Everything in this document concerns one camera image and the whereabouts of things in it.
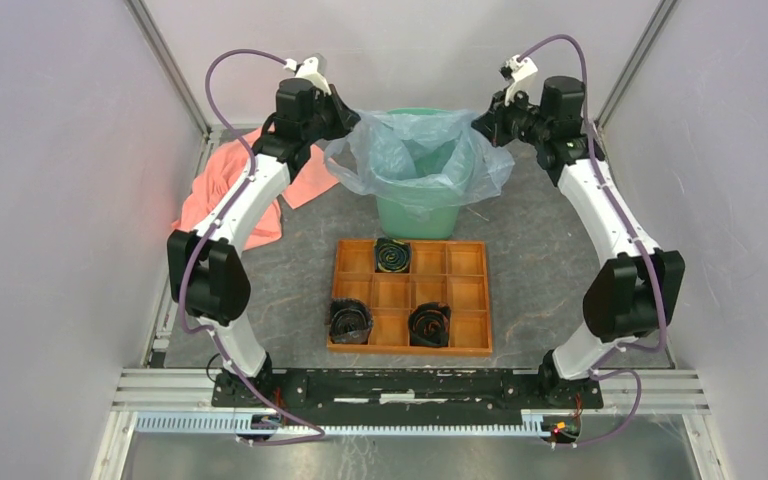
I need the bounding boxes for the green plastic trash bin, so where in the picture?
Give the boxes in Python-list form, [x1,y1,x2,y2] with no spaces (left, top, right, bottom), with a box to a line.
[360,109,479,240]

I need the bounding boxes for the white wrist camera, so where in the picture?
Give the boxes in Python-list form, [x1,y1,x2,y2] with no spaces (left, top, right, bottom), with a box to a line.
[283,54,332,96]
[500,55,538,106]

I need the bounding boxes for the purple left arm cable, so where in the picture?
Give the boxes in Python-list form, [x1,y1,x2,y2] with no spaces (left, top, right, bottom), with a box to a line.
[177,48,327,446]

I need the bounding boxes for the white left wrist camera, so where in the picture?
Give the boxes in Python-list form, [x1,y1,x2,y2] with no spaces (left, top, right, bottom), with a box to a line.
[283,54,332,96]

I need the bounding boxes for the pink cloth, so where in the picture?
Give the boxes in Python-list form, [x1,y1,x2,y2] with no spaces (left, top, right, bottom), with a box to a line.
[171,140,337,250]

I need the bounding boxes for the translucent blue plastic trash bag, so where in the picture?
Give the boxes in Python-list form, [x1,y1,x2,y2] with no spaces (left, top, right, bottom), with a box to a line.
[324,109,514,215]

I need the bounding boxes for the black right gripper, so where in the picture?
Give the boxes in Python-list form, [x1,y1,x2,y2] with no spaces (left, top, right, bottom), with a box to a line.
[473,85,552,148]

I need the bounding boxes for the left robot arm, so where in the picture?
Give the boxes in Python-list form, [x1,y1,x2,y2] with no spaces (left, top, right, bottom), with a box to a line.
[167,78,360,408]

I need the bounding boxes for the rolled black belt orange stitching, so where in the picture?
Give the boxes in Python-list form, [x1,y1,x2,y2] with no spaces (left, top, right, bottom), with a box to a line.
[407,302,452,348]

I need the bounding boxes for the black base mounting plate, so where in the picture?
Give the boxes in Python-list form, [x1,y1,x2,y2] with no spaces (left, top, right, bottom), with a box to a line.
[211,368,604,428]

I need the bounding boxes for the rolled black belt yellow stitching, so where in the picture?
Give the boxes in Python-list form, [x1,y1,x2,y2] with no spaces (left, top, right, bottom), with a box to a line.
[374,238,412,273]

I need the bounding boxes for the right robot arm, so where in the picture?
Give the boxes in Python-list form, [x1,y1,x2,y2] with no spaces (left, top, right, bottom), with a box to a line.
[472,76,685,408]

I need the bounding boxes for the white slotted cable duct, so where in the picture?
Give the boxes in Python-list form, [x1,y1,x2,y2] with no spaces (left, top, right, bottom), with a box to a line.
[134,411,566,439]

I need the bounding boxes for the orange compartment tray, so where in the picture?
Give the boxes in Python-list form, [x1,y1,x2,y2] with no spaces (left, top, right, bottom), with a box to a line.
[326,239,493,357]

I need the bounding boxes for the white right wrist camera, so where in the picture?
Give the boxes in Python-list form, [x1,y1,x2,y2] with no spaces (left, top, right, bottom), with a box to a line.
[500,55,538,106]

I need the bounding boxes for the rolled black belt left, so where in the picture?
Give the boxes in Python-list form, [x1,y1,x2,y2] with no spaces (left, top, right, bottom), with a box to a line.
[327,298,374,345]

